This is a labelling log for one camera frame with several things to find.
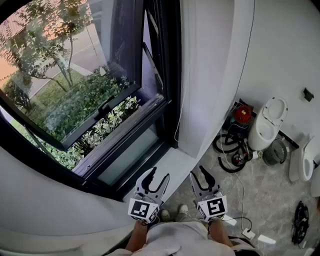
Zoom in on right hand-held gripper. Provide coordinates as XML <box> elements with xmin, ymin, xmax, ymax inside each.
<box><xmin>189</xmin><ymin>165</ymin><xmax>229</xmax><ymax>223</ymax></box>

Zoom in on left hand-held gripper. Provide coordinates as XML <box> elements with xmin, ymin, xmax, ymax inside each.
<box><xmin>127</xmin><ymin>166</ymin><xmax>171</xmax><ymax>224</ymax></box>

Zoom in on person's left forearm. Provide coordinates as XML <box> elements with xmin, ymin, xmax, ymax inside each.
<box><xmin>124</xmin><ymin>219</ymin><xmax>151</xmax><ymax>253</ymax></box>

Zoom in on person's right forearm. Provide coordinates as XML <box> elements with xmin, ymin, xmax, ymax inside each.
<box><xmin>206</xmin><ymin>218</ymin><xmax>236</xmax><ymax>247</ymax></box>

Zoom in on person's right shoe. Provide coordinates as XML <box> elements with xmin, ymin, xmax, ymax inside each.
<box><xmin>176</xmin><ymin>203</ymin><xmax>190</xmax><ymax>216</ymax></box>

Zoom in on small white paper tag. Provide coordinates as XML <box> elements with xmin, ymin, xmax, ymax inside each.
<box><xmin>221</xmin><ymin>214</ymin><xmax>238</xmax><ymax>226</ymax></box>

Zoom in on person's white shirt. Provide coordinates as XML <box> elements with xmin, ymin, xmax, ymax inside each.
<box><xmin>104</xmin><ymin>219</ymin><xmax>263</xmax><ymax>256</ymax></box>

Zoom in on white power strip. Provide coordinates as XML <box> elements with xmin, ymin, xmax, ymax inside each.
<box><xmin>241</xmin><ymin>227</ymin><xmax>256</xmax><ymax>240</ymax></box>

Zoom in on white paper sheet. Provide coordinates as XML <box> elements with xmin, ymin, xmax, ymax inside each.
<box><xmin>257</xmin><ymin>234</ymin><xmax>277</xmax><ymax>245</ymax></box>

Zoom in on white round toilet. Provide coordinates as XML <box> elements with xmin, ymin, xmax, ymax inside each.
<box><xmin>247</xmin><ymin>96</ymin><xmax>289</xmax><ymax>152</ymax></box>

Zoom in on grey round fan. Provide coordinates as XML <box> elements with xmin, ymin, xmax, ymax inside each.
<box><xmin>262</xmin><ymin>138</ymin><xmax>288</xmax><ymax>167</ymax></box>

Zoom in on red vacuum cleaner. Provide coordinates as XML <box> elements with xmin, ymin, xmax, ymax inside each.
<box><xmin>226</xmin><ymin>104</ymin><xmax>254</xmax><ymax>141</ymax></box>

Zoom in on black baseboard strip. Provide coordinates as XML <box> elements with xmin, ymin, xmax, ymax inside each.
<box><xmin>276</xmin><ymin>129</ymin><xmax>300</xmax><ymax>150</ymax></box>

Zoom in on white elongated toilet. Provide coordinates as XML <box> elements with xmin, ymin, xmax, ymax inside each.
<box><xmin>288</xmin><ymin>136</ymin><xmax>320</xmax><ymax>183</ymax></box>

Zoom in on green shrubs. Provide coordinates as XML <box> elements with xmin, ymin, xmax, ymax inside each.
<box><xmin>7</xmin><ymin>67</ymin><xmax>141</xmax><ymax>171</ymax></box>

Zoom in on black open window sash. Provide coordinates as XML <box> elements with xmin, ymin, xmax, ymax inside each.
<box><xmin>0</xmin><ymin>0</ymin><xmax>145</xmax><ymax>152</ymax></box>

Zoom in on thin-trunk tree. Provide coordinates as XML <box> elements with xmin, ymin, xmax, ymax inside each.
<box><xmin>4</xmin><ymin>0</ymin><xmax>86</xmax><ymax>93</ymax></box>

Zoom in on white floor cable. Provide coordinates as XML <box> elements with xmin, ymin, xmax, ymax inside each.
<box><xmin>219</xmin><ymin>124</ymin><xmax>247</xmax><ymax>232</ymax></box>

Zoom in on black window handle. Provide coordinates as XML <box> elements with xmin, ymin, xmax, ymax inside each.
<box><xmin>96</xmin><ymin>96</ymin><xmax>116</xmax><ymax>118</ymax></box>

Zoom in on black cable bundle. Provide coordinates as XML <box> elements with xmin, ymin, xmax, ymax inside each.
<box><xmin>291</xmin><ymin>200</ymin><xmax>311</xmax><ymax>248</ymax></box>

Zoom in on white bell-shaped cord pull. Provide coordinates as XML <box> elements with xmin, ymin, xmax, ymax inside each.
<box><xmin>85</xmin><ymin>23</ymin><xmax>108</xmax><ymax>77</ymax></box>

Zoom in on black wall bracket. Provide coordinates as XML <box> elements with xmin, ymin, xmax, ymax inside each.
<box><xmin>303</xmin><ymin>87</ymin><xmax>315</xmax><ymax>102</ymax></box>

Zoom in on thin wall cable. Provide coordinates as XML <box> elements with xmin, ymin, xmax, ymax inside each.
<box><xmin>233</xmin><ymin>0</ymin><xmax>256</xmax><ymax>103</ymax></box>

